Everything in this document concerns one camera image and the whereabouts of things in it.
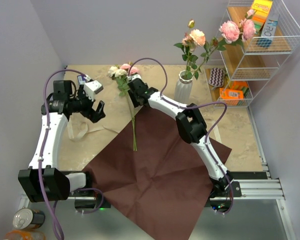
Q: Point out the purple wavy scrub pad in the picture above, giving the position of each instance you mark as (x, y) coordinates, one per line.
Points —
(217, 77)

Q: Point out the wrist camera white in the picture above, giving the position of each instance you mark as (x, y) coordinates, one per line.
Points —
(92, 88)
(135, 76)

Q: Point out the peach rose stem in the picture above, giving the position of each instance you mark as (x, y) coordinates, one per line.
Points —
(193, 38)

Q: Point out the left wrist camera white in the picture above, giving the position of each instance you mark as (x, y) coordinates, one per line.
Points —
(92, 88)

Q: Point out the orange green sponge pack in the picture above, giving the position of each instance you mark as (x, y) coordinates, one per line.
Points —
(240, 86)

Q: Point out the white ribbed vase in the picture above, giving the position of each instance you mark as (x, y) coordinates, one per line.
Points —
(183, 89)

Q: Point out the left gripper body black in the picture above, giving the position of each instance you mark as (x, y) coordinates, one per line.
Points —
(83, 104)

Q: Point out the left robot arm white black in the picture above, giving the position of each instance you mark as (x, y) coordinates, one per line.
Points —
(42, 172)

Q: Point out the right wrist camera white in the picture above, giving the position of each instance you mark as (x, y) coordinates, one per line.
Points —
(135, 76)

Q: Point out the white rose stem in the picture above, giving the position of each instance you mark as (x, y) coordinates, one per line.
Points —
(120, 76)

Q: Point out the cream ribbon gold lettering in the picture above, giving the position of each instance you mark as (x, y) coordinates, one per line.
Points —
(84, 130)

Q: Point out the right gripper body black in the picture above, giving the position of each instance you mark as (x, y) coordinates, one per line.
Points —
(134, 99)

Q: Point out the colourful sponge pack top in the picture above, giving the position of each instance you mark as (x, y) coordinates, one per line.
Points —
(261, 9)

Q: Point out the tin can silver lid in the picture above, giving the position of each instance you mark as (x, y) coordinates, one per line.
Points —
(28, 219)

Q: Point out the white blue tall box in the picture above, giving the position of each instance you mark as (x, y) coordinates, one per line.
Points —
(268, 31)

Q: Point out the white wire shelf rack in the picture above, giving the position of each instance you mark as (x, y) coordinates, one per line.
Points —
(254, 64)

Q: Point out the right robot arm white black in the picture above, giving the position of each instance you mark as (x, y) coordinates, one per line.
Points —
(191, 127)

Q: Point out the aluminium rail frame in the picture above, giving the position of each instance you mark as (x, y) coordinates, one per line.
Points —
(262, 189)

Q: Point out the orange packet bottom shelf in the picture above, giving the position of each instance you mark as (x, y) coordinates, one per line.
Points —
(231, 97)

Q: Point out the purple white toothpaste box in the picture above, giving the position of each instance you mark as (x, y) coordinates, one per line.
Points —
(81, 79)

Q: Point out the red wrapping paper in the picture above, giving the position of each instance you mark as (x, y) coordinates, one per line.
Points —
(155, 179)

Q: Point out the small pink rose stem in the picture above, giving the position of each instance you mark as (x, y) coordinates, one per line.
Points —
(131, 70)

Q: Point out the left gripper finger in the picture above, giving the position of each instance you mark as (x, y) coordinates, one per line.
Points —
(96, 115)
(100, 107)

